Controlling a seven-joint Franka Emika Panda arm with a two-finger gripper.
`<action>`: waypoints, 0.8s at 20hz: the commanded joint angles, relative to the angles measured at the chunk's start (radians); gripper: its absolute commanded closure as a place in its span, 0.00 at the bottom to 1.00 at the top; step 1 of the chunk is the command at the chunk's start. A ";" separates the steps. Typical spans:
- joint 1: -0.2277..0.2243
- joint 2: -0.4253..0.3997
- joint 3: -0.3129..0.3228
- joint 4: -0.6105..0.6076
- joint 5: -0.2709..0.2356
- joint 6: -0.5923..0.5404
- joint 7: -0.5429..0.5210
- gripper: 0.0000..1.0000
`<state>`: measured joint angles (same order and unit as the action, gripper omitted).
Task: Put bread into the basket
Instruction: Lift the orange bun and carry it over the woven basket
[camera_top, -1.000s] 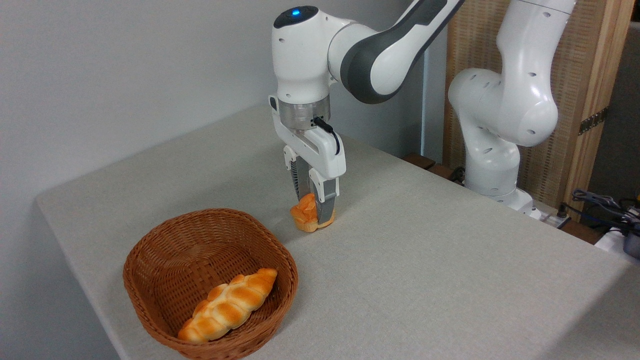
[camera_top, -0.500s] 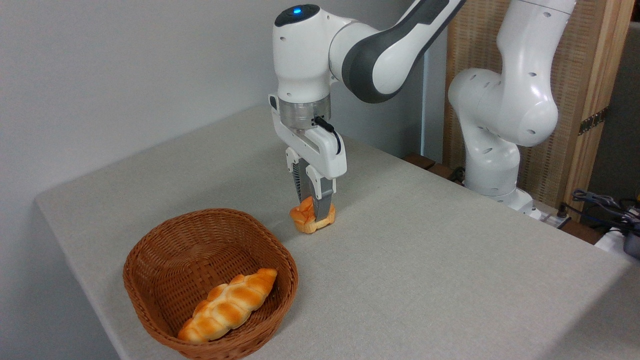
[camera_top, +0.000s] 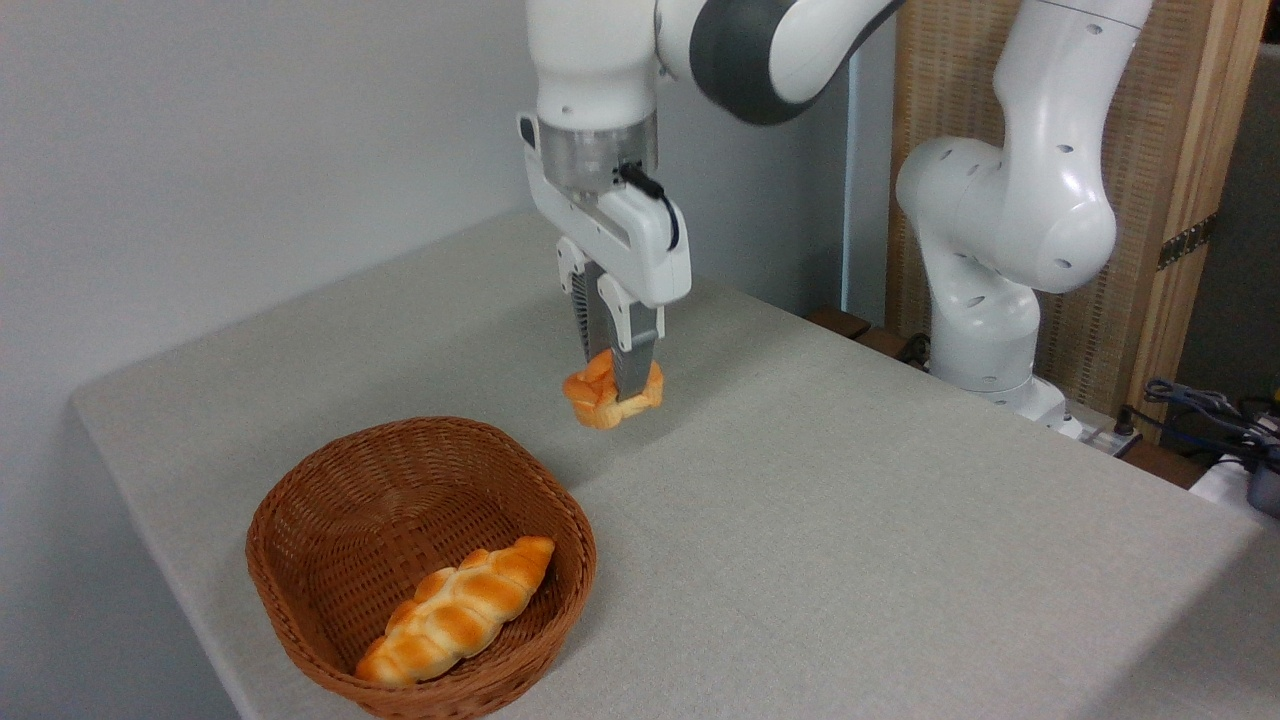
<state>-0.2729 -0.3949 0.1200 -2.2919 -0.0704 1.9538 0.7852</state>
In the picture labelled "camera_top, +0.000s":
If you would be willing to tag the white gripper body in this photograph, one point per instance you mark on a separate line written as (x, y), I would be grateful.
(640, 250)

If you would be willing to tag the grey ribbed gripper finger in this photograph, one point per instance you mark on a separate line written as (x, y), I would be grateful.
(633, 350)
(592, 320)

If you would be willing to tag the round knotted bread roll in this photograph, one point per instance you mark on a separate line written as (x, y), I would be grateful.
(595, 400)

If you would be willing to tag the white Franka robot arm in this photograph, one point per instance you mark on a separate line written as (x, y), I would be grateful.
(1040, 200)

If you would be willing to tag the long braided bread loaf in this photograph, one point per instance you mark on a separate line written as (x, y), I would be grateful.
(460, 610)

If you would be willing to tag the brown wicker basket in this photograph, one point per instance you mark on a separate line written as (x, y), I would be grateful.
(350, 520)

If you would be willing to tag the brown wooden bench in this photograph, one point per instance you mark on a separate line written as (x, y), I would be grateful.
(850, 325)

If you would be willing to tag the white vertical pole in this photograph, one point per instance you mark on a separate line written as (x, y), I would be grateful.
(866, 200)

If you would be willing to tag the black metal hinge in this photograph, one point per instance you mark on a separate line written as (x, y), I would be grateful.
(1187, 242)

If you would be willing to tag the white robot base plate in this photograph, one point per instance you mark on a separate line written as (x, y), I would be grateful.
(1090, 430)

